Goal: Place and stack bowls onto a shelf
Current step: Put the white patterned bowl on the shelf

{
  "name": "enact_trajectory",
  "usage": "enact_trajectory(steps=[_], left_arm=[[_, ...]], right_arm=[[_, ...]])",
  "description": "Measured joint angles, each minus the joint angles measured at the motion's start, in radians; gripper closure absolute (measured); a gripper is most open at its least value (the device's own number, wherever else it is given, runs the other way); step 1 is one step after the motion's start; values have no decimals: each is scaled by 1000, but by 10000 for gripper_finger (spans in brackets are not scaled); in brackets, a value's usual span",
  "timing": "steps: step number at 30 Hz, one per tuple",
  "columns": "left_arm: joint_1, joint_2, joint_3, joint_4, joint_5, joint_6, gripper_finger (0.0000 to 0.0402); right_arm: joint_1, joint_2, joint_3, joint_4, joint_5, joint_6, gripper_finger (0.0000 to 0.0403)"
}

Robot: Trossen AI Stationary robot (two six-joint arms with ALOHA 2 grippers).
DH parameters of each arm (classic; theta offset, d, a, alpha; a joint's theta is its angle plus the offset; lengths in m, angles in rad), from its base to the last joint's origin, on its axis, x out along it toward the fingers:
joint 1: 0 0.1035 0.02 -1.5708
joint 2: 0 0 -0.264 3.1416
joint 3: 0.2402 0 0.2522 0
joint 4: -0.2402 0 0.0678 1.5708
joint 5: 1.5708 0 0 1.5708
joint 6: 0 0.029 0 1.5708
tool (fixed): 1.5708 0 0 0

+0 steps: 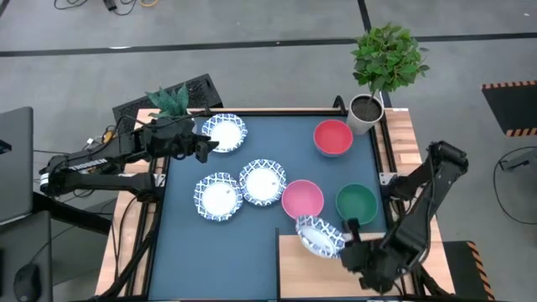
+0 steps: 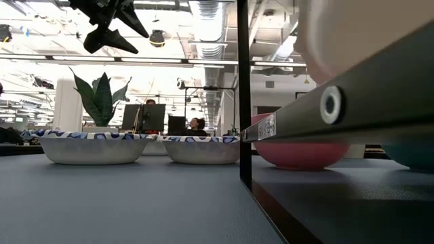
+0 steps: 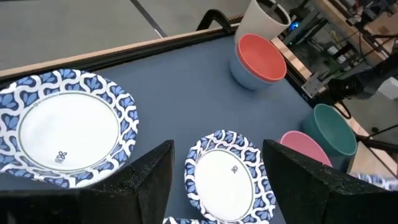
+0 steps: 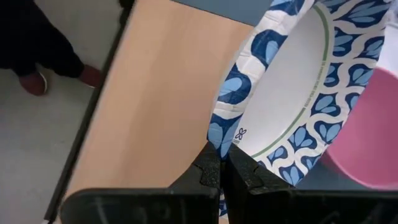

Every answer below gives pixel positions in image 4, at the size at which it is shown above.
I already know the person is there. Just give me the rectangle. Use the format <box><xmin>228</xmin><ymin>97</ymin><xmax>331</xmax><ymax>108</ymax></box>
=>
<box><xmin>0</xmin><ymin>0</ymin><xmax>103</xmax><ymax>96</ymax></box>

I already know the pink bowl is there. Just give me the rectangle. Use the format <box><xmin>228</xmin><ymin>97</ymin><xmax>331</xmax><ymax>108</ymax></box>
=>
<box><xmin>320</xmin><ymin>67</ymin><xmax>398</xmax><ymax>190</ymax></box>

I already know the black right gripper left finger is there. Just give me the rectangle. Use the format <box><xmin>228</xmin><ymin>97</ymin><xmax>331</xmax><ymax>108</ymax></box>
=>
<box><xmin>60</xmin><ymin>141</ymin><xmax>221</xmax><ymax>224</ymax></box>

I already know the person's red shoe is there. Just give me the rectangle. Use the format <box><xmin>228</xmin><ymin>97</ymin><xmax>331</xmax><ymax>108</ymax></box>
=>
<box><xmin>77</xmin><ymin>64</ymin><xmax>103</xmax><ymax>88</ymax></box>
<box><xmin>18</xmin><ymin>72</ymin><xmax>48</xmax><ymax>96</ymax></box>

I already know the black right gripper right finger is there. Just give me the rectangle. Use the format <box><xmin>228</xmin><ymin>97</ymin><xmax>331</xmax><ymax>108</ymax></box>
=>
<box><xmin>223</xmin><ymin>142</ymin><xmax>398</xmax><ymax>224</ymax></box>

